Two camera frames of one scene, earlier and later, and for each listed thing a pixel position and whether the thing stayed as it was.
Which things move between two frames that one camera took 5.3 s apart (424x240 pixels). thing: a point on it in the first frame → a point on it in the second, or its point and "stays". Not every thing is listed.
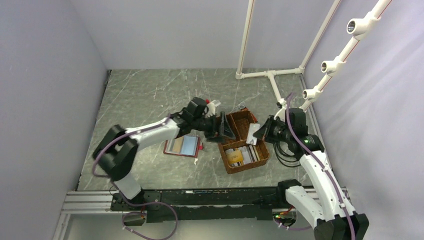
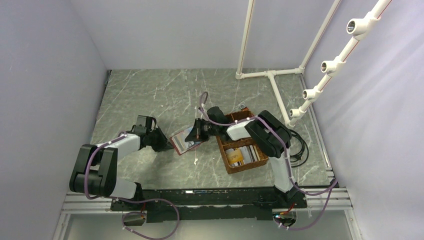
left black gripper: (215, 134) → (164, 144)
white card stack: (250, 154) stays
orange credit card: (234, 156) stays
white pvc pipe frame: (356, 28) stays
